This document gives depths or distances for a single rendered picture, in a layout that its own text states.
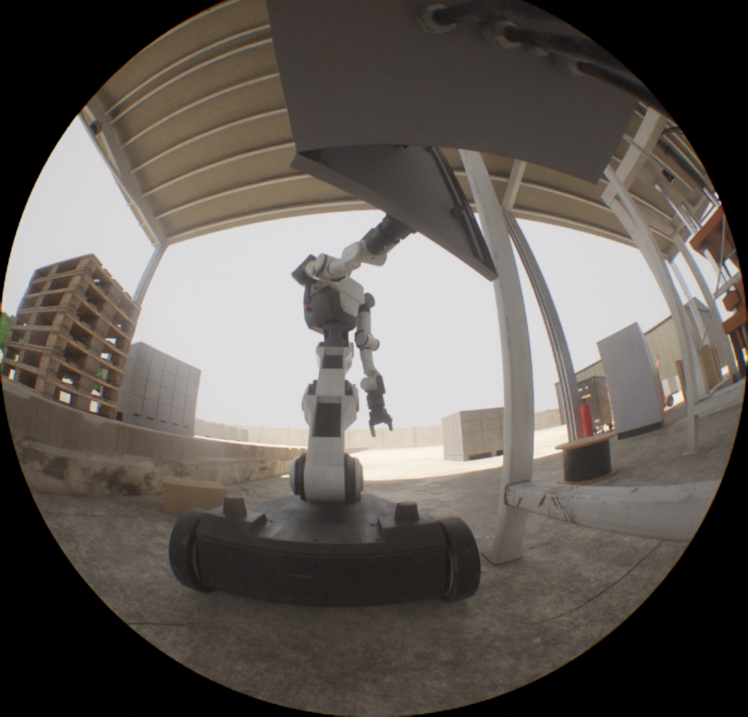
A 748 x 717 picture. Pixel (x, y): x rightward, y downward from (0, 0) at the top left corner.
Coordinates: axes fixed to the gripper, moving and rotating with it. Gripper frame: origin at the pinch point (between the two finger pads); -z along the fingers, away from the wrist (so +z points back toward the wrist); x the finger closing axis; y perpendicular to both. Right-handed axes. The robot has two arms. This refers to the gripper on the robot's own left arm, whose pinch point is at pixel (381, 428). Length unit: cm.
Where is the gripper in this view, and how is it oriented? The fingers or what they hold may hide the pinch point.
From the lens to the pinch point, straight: 127.0
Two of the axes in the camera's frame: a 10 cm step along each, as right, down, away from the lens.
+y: 6.1, 3.1, 7.3
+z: -1.9, -8.3, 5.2
